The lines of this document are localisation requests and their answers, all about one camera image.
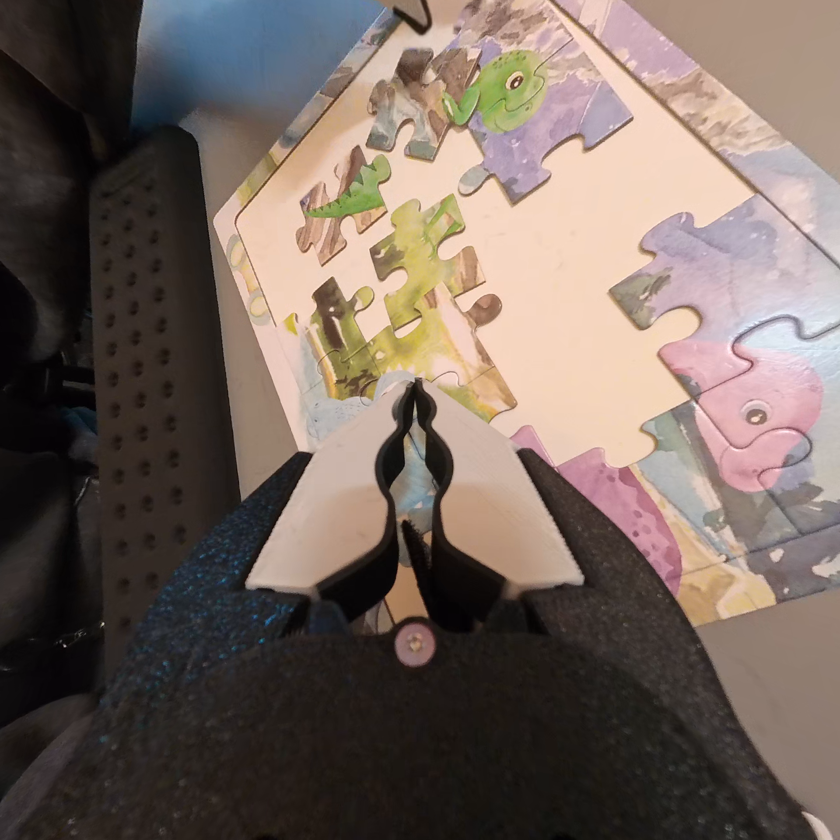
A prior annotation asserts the green grass puzzle piece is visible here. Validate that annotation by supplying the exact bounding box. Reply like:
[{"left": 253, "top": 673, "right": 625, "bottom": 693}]
[{"left": 369, "top": 192, "right": 488, "bottom": 330}]

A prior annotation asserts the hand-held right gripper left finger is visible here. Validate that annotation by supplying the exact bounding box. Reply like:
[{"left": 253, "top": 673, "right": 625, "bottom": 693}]
[{"left": 246, "top": 382, "right": 417, "bottom": 603}]

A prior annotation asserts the green dinosaur head puzzle piece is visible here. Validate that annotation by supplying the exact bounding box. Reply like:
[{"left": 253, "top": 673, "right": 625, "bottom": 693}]
[{"left": 449, "top": 0, "right": 635, "bottom": 207}]

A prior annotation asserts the blue purple puzzle piece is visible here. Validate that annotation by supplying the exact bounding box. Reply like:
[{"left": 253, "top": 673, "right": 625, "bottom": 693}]
[{"left": 609, "top": 193, "right": 840, "bottom": 395}]

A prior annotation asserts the grey desk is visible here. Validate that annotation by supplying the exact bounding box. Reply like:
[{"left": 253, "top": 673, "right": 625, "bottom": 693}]
[{"left": 131, "top": 0, "right": 840, "bottom": 834}]

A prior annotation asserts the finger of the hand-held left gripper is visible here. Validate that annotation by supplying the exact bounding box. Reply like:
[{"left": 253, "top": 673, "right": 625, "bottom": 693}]
[{"left": 390, "top": 0, "right": 432, "bottom": 35}]

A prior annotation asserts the dinosaur puzzle tray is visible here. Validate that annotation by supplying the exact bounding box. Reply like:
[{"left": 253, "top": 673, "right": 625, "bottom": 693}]
[{"left": 213, "top": 0, "right": 840, "bottom": 627}]

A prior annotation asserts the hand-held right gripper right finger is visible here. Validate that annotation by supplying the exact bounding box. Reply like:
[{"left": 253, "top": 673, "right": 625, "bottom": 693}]
[{"left": 419, "top": 383, "right": 585, "bottom": 626}]

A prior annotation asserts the green and brown puzzle piece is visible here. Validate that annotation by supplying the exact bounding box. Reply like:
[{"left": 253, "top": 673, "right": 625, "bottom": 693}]
[{"left": 294, "top": 146, "right": 393, "bottom": 266}]

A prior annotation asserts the pink dinosaur head puzzle piece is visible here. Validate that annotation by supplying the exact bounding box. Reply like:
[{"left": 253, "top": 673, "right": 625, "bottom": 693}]
[{"left": 640, "top": 377, "right": 840, "bottom": 565}]

